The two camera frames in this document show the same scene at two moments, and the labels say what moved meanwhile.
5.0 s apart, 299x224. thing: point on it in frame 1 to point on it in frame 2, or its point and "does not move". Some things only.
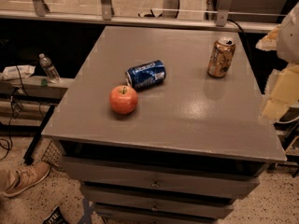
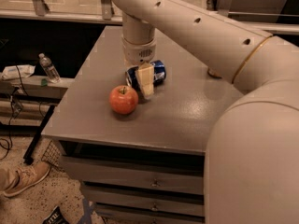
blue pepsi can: x=147 y=76 does not move
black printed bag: x=57 y=217 does not move
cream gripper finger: x=284 y=85 to x=143 y=53
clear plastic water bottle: x=50 y=73 does not move
